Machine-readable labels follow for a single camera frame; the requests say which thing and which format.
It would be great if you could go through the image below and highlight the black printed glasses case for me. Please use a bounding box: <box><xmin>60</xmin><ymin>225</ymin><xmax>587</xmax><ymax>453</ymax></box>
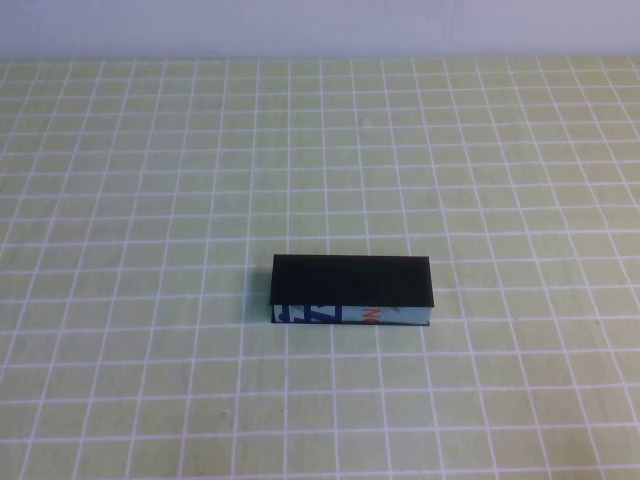
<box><xmin>268</xmin><ymin>253</ymin><xmax>435</xmax><ymax>328</ymax></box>

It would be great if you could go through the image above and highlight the green grid tablecloth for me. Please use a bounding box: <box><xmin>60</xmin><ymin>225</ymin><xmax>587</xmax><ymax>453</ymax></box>
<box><xmin>0</xmin><ymin>56</ymin><xmax>640</xmax><ymax>480</ymax></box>

